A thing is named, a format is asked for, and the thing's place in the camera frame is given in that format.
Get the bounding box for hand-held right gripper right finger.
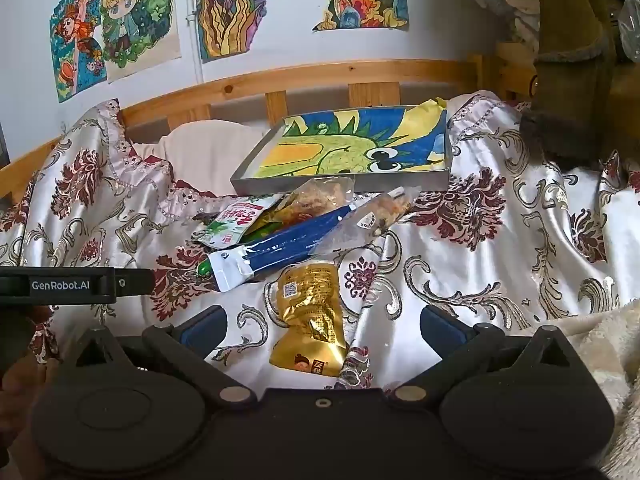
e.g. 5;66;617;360
387;305;583;404

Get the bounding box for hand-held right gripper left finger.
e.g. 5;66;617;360
62;305;258;404

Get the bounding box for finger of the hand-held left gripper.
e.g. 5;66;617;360
114;269;154;295

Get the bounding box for gold snack packet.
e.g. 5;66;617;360
269;261;348;378

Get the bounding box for silver seaweed snack packet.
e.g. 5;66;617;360
192;195;283;248

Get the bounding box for blue and white snack packet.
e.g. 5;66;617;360
207;204;358;292

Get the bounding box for clear packet of mixed snacks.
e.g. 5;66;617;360
320;186;423;261

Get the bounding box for grey tray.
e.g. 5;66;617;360
230;105;453;196

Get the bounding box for clear packet of crispy snacks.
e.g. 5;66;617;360
280;175;356;226

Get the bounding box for person's left hand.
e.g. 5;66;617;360
0;357;51;463

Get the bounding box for floral satin blanket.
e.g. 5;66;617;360
0;90;640;391

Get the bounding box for pale pink pillow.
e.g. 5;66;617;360
132;120;271;196

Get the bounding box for beige fleece blanket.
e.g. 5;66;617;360
550;295;640;480

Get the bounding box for olive green coat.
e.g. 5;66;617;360
520;0;640;161

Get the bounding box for clear plastic bag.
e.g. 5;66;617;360
617;0;640;63

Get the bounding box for red-haired cartoon figure wall poster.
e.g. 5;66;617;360
49;0;108;103

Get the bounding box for blond cartoon figure wall poster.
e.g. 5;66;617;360
100;0;182;83

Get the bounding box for flame pattern wall poster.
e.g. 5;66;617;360
195;0;296;63

